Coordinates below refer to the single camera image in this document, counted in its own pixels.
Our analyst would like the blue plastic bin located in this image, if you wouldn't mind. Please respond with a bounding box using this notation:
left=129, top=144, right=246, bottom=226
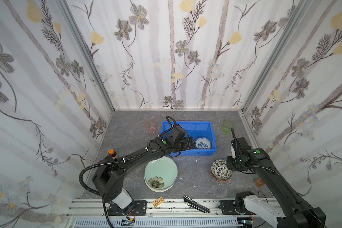
left=177, top=121, right=217, bottom=156

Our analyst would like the aluminium rail frame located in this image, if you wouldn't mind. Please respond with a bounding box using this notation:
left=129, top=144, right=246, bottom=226
left=63, top=199, right=270, bottom=228

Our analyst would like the blue patterned bowl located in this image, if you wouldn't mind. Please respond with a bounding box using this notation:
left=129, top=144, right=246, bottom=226
left=195, top=136, right=212, bottom=150

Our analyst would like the black folding tool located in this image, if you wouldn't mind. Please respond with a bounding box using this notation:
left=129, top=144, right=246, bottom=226
left=183, top=196, right=211, bottom=213

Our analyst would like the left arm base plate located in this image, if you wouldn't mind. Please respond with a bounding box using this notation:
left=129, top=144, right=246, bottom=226
left=107, top=200, right=147, bottom=216

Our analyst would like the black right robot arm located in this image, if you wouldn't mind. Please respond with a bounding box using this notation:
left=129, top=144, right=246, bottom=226
left=227, top=137, right=326, bottom=228

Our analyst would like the green transparent cup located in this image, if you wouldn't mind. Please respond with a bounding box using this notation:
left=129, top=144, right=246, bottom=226
left=221, top=120, right=235, bottom=135

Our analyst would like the black white patterned bowl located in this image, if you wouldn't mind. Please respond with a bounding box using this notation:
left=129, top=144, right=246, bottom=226
left=211, top=159, right=233, bottom=180

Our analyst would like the brown bottle black cap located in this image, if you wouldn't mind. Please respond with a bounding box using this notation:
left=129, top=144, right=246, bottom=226
left=254, top=178, right=266, bottom=188

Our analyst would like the pink transparent cup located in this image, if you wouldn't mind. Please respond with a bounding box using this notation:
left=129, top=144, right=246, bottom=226
left=144, top=118, right=157, bottom=134

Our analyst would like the brown bottle orange cap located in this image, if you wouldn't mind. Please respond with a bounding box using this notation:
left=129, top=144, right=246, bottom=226
left=108, top=149, right=119, bottom=159

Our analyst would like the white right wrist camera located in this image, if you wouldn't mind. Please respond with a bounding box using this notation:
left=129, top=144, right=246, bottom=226
left=231, top=146, right=236, bottom=158

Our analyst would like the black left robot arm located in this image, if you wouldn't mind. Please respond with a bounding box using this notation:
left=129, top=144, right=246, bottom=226
left=78, top=116, right=195, bottom=215

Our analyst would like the small wooden block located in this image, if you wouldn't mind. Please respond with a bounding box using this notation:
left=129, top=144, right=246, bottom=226
left=153, top=197, right=164, bottom=208

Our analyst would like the cream plate underneath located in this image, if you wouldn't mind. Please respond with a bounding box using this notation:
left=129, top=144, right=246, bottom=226
left=145, top=176, right=176, bottom=192

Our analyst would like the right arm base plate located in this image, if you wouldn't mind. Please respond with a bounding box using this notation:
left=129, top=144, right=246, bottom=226
left=218, top=200, right=246, bottom=215

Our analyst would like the white perforated cable tray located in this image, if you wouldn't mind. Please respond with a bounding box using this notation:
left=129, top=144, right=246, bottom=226
left=73, top=218, right=246, bottom=228

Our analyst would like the green floral plate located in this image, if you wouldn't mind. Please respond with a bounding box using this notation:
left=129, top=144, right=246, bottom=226
left=144, top=157, right=178, bottom=183

